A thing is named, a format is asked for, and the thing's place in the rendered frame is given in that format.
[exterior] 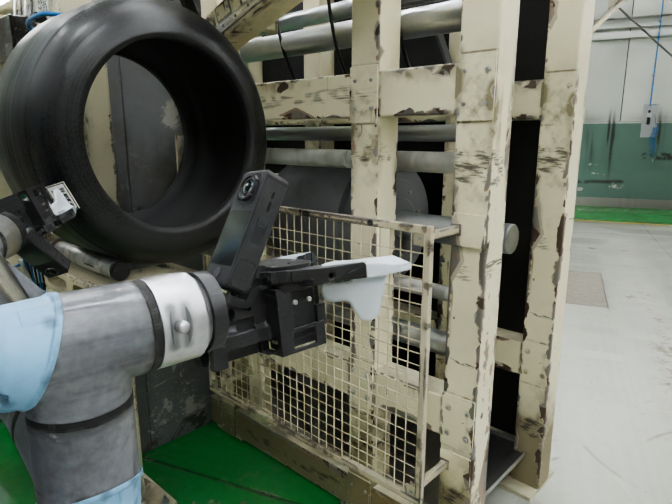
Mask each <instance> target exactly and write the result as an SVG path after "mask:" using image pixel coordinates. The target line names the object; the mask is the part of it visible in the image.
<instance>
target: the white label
mask: <svg viewBox="0 0 672 504"><path fill-rule="evenodd" d="M45 188H46V190H47V192H48V193H49V195H50V196H51V198H52V199H53V201H54V195H53V189H55V188H57V189H59V190H60V191H61V193H62V194H63V195H64V197H65V198H66V199H67V201H68V202H69V204H70V205H72V206H75V208H76V209H78V208H80V207H79V205H78V204H77V202H76V200H75V199H74V197H73V196H72V194H71V192H70V191H69V189H68V188H67V186H66V184H65V183H64V181H63V182H60V183H57V184H54V185H50V186H47V187H45Z"/></svg>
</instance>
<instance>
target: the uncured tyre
mask: <svg viewBox="0 0 672 504"><path fill-rule="evenodd" d="M113 55H117V56H120V57H124V58H126V59H129V60H131V61H133V62H135V63H137V64H139V65H141V66H142V67H144V68H145V69H146V70H148V71H149V72H150V73H152V74H153V75H154V76H155V77H156V78H157V79H158V80H159V81H160V82H161V83H162V84H163V86H164V87H165V88H166V90H167V91H168V92H169V94H170V96H171V97H172V99H173V101H174V103H175V105H176V107H177V109H178V112H179V115H180V118H181V122H182V127H183V134H184V149H183V157H182V161H181V165H180V168H179V171H178V173H177V175H176V177H175V179H174V181H173V182H172V184H171V185H170V187H169V188H168V189H167V191H166V192H165V193H164V194H163V195H162V196H161V197H160V198H159V199H157V200H156V201H155V202H153V203H152V204H150V205H149V206H147V207H145V208H143V209H141V210H138V211H135V212H132V213H126V212H125V211H124V210H122V209H121V208H120V207H119V206H118V205H117V204H116V203H115V202H114V201H113V200H112V199H111V198H110V197H109V196H108V194H107V193H106V192H105V190H104V189H103V188H102V186H101V184H100V183H99V181H98V179H97V177H96V176H95V174H94V171H93V169H92V167H91V164H90V161H89V158H88V155H87V151H86V146H85V139H84V112H85V106H86V101H87V97H88V94H89V91H90V88H91V86H92V84H93V82H94V80H95V78H96V76H97V74H98V73H99V71H100V70H101V68H102V67H103V66H104V65H105V63H106V62H107V61H108V60H109V59H110V58H111V57H112V56H113ZM266 151H267V131H266V121H265V115H264V109H263V105H262V101H261V98H260V94H259V91H258V89H257V86H256V84H255V81H254V79H253V77H252V75H251V73H250V71H249V69H248V67H247V65H246V63H245V62H244V60H243V59H242V57H241V56H240V54H239V53H238V51H237V50H236V49H235V47H234V46H233V45H232V44H231V42H230V41H229V40H228V39H227V38H226V37H225V36H224V35H223V34H222V33H221V32H220V31H219V30H218V29H217V28H216V27H214V26H213V25H212V24H211V23H209V22H208V21H207V20H205V19H204V18H202V17H201V16H199V15H198V14H196V13H194V12H193V11H191V10H189V9H187V8H185V7H182V6H180V5H177V4H175V3H172V2H169V1H165V0H95V1H92V2H89V3H87V4H84V5H82V6H79V7H77V8H74V9H72V10H69V11H67V12H64V13H62V14H59V15H57V16H55V17H52V18H50V19H48V20H46V21H45V22H43V23H41V24H40V25H38V26H37V27H35V28H34V29H33V30H31V31H30V32H29V33H28V34H27V35H26V36H25V37H23V38H22V40H21V41H20V42H19V43H18V44H17V45H16V46H15V48H14V49H13V50H12V52H11V53H10V54H9V56H8V58H7V59H6V61H5V63H4V65H3V67H2V69H1V71H0V169H1V171H2V174H3V176H4V178H5V180H6V182H7V184H8V185H9V187H10V189H11V191H12V192H13V194H15V193H18V192H20V191H23V190H26V189H28V188H31V187H33V186H36V185H38V184H41V183H43V185H44V186H45V187H47V186H50V185H54V184H57V183H60V182H63V181H64V183H65V184H66V186H67V188H68V189H69V191H70V192H71V194H72V196H73V197H74V199H75V200H76V202H77V204H78V205H79V207H80V208H78V209H76V216H75V217H74V218H72V219H71V220H69V221H67V222H65V223H63V224H61V227H59V228H58V229H56V230H54V231H51V232H52V233H54V234H55V235H57V236H58V237H60V238H62V239H64V240H66V241H68V242H70V243H72V244H75V245H77V246H80V247H83V248H86V249H89V250H91V251H94V252H97V253H100V254H103V255H106V256H109V257H112V258H115V259H119V260H122V261H127V262H132V263H141V264H159V263H167V262H173V261H177V260H182V259H186V258H189V257H192V256H195V255H197V254H199V253H202V252H204V251H206V250H207V249H209V248H211V247H213V246H214V245H216V244H217V243H218V240H219V238H220V235H221V233H222V230H223V227H224V225H225V222H226V220H227V217H228V215H229V212H230V209H231V207H232V204H233V202H234V199H235V197H236V194H237V192H238V189H239V186H240V184H241V181H242V179H243V176H244V174H245V173H247V172H251V171H260V170H264V167H265V160H266Z"/></svg>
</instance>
